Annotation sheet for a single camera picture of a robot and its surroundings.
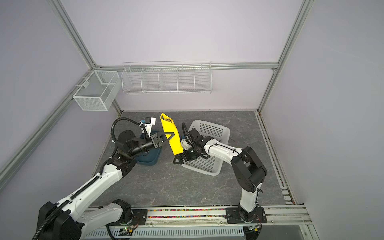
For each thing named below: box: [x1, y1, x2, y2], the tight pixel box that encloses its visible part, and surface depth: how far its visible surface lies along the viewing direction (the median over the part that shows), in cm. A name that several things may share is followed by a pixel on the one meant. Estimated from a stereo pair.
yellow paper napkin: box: [160, 113, 184, 156], surface depth 68 cm
